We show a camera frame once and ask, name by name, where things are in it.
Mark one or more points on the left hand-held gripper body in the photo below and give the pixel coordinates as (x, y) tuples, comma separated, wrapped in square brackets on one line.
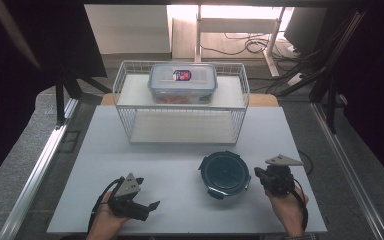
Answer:
[(126, 200)]

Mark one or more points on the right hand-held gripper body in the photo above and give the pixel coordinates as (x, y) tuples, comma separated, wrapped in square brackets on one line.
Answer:
[(280, 180)]

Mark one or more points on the dark teal round food container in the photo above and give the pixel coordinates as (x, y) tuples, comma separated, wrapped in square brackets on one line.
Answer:
[(225, 173)]

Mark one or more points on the clear rectangular food container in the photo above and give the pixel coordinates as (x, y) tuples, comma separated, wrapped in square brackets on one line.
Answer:
[(183, 85)]

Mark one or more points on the person's left hand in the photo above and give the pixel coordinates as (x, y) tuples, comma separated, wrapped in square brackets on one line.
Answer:
[(103, 223)]

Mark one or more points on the wooden board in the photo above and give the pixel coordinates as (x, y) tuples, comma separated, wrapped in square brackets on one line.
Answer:
[(263, 100)]

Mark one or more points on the white power strip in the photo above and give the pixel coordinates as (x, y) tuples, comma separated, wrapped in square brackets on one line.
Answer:
[(295, 79)]

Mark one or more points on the black metal stand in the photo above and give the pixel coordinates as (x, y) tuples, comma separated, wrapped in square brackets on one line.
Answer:
[(330, 90)]

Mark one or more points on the black tripod stand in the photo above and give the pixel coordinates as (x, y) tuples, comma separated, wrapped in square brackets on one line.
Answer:
[(60, 103)]

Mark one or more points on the dark monitor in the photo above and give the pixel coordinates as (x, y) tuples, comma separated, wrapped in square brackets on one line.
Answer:
[(305, 30)]

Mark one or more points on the white cabinet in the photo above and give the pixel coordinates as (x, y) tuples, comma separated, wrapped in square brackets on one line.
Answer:
[(130, 30)]

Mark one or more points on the aluminium rail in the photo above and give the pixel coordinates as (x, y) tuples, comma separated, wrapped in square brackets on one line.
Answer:
[(36, 173), (346, 173)]

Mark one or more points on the white desk frame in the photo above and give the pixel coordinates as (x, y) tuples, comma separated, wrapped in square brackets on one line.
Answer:
[(236, 25)]

